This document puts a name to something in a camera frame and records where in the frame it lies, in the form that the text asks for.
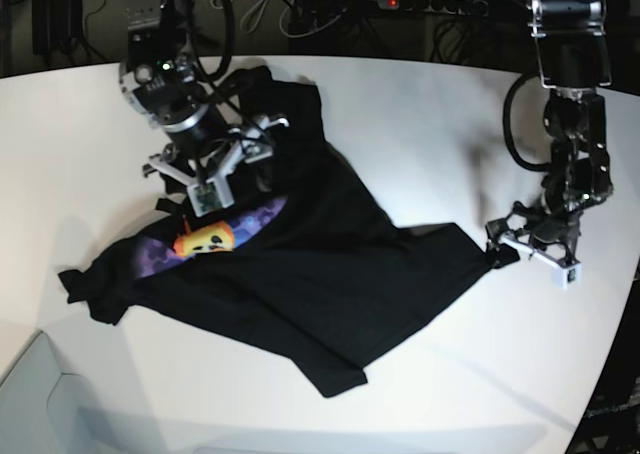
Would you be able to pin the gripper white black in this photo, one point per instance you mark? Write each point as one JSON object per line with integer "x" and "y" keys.
{"x": 186, "y": 163}
{"x": 550, "y": 238}

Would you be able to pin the black graphic t-shirt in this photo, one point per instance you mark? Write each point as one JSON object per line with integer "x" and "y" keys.
{"x": 313, "y": 271}

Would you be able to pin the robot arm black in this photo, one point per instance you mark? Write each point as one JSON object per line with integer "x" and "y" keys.
{"x": 572, "y": 64}
{"x": 210, "y": 138}

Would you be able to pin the black equipment box left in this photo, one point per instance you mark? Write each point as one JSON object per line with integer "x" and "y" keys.
{"x": 56, "y": 26}

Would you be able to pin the black power strip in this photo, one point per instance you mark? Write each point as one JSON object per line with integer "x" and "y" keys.
{"x": 468, "y": 8}

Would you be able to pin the white bin corner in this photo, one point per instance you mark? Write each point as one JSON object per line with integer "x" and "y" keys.
{"x": 42, "y": 407}

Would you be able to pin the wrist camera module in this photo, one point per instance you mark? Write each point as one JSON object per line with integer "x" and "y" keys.
{"x": 564, "y": 276}
{"x": 211, "y": 197}

